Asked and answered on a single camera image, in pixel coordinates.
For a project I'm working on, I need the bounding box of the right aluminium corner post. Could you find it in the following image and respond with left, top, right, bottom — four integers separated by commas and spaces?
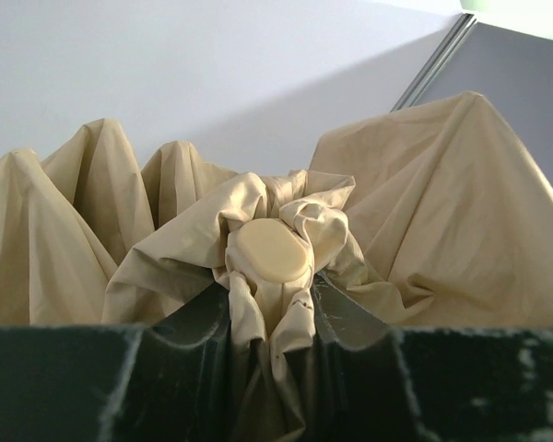
391, 13, 477, 111

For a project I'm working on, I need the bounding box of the beige folding umbrella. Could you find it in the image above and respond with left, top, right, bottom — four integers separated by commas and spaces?
0, 92, 553, 441

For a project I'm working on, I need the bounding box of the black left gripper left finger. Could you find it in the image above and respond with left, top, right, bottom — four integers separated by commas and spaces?
0, 287, 230, 441

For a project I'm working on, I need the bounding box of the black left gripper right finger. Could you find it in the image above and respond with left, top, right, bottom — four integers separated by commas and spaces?
312, 274, 553, 441

